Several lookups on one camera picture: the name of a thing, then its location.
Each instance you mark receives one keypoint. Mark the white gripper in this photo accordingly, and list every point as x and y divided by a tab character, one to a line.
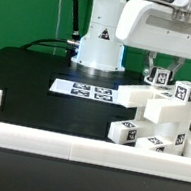
158	26

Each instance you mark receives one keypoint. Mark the white tagged cube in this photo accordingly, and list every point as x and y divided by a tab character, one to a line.
159	76
182	91

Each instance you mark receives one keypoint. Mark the white U-shaped obstacle frame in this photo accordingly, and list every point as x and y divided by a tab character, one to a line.
90	151

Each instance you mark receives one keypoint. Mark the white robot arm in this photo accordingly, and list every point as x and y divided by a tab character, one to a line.
100	50

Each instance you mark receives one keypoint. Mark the white chair back frame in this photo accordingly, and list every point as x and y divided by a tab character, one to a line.
160	106

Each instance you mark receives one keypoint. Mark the white marker sheet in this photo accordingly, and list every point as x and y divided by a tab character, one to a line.
85	91

